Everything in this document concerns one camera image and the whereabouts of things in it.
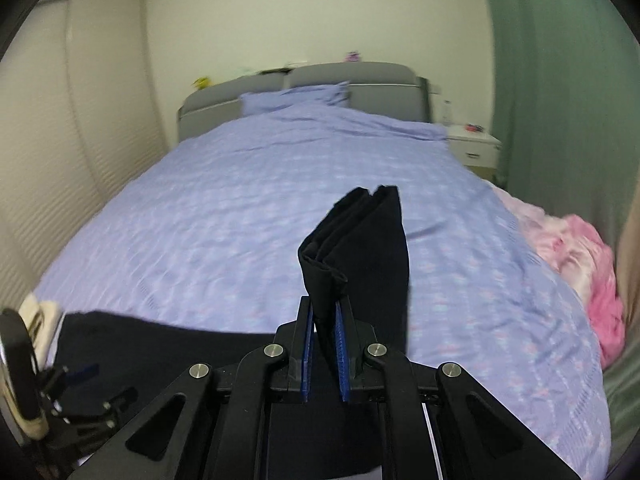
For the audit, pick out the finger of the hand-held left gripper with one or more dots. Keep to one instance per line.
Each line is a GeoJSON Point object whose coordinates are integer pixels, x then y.
{"type": "Point", "coordinates": [80, 374]}
{"type": "Point", "coordinates": [107, 402]}

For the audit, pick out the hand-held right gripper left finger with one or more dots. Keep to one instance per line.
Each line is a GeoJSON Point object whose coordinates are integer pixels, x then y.
{"type": "Point", "coordinates": [308, 360]}

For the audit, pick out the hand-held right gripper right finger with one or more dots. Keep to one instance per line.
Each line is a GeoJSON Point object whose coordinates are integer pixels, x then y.
{"type": "Point", "coordinates": [343, 360]}

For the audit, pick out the black pants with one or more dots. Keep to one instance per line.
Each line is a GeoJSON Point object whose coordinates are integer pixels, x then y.
{"type": "Point", "coordinates": [360, 260]}

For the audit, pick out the bed with purple floral cover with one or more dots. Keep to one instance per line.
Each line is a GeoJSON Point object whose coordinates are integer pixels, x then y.
{"type": "Point", "coordinates": [250, 210]}

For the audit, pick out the white louvred wardrobe door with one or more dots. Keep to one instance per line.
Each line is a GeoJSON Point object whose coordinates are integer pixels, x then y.
{"type": "Point", "coordinates": [115, 85]}
{"type": "Point", "coordinates": [40, 160]}

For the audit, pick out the white nightstand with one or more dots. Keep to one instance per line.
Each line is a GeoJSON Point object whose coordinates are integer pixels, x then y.
{"type": "Point", "coordinates": [475, 147]}

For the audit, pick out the pink blanket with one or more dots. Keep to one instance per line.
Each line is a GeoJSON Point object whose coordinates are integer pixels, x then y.
{"type": "Point", "coordinates": [585, 260]}

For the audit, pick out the purple pillow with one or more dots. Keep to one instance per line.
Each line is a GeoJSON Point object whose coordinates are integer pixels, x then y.
{"type": "Point", "coordinates": [295, 97]}

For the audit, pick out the small red objects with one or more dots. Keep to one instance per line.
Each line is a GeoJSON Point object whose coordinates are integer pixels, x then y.
{"type": "Point", "coordinates": [475, 128]}

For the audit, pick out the grey bed headboard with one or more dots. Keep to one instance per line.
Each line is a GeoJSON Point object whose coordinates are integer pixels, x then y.
{"type": "Point", "coordinates": [380, 90]}

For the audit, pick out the green cloth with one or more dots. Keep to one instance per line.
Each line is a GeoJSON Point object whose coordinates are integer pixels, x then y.
{"type": "Point", "coordinates": [622, 410]}

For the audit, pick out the yellow toy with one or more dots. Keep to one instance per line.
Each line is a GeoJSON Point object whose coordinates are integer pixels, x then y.
{"type": "Point", "coordinates": [201, 83]}

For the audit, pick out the beige curtain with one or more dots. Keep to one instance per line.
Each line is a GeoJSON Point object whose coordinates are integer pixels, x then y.
{"type": "Point", "coordinates": [629, 260]}

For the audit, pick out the purple toy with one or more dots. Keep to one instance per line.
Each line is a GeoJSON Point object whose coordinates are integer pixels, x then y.
{"type": "Point", "coordinates": [353, 56]}

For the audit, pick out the green curtain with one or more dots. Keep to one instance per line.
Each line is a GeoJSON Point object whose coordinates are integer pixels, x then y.
{"type": "Point", "coordinates": [560, 85]}

